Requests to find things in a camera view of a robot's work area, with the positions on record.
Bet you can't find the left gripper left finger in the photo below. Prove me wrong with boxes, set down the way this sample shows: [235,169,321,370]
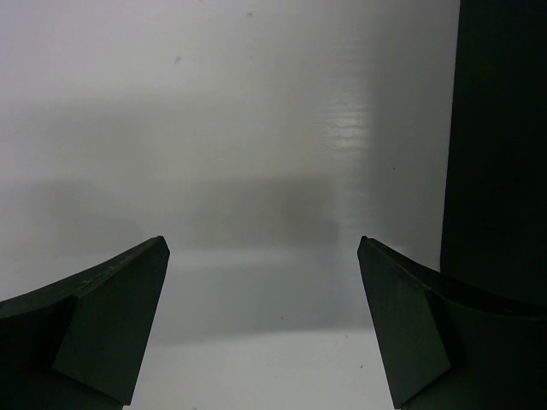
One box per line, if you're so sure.
[1,236,169,409]

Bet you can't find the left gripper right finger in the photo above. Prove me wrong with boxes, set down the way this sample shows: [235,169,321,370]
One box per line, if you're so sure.
[357,237,546,410]

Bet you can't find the black drawer cabinet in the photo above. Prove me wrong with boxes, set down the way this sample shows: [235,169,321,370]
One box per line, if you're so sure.
[440,0,546,306]

